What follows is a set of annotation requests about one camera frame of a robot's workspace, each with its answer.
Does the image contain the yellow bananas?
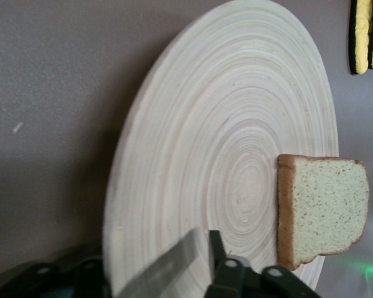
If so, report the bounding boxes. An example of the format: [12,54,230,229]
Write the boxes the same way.
[348,0,373,76]

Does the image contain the round pale wooden plate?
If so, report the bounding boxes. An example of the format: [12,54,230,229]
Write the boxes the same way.
[101,0,340,298]

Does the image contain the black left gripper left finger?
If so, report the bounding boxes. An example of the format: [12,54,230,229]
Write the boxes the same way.
[0,227,206,298]

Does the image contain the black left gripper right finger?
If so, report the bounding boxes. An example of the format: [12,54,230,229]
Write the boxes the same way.
[205,230,321,298]

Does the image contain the brown-crusted bread slice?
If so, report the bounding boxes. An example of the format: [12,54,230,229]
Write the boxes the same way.
[276,153,371,271]

